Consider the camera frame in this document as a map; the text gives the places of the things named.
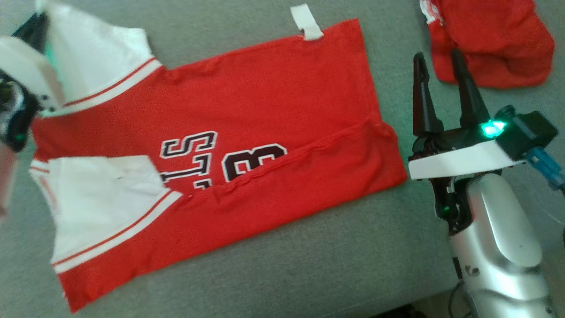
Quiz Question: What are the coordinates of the black cable with teal plug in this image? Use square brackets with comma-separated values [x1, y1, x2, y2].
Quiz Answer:
[448, 148, 565, 318]

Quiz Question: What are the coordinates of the red white sports jersey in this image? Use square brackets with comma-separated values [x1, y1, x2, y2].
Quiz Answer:
[419, 0, 555, 89]
[29, 0, 407, 313]

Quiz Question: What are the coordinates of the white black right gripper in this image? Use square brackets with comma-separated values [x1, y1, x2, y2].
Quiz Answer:
[407, 48, 529, 180]

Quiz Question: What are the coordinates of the grey fabric sofa seat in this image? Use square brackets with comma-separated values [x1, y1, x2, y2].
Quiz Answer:
[0, 0, 565, 318]

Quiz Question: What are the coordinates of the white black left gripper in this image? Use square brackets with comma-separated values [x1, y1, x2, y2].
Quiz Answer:
[0, 12, 65, 112]

